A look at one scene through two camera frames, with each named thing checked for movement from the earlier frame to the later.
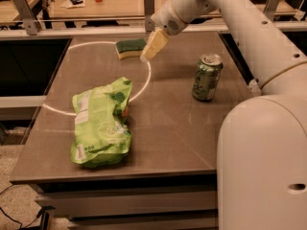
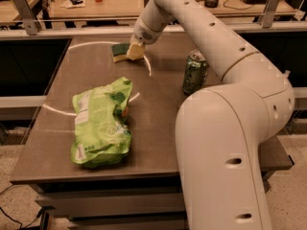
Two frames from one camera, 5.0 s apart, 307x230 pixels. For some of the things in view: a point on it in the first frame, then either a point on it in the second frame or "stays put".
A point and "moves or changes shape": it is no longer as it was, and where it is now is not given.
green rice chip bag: [101, 134] stays put
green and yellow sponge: [130, 48] moves or changes shape
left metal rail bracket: [31, 24] stays put
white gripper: [166, 20] → [144, 36]
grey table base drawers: [186, 203] stays put
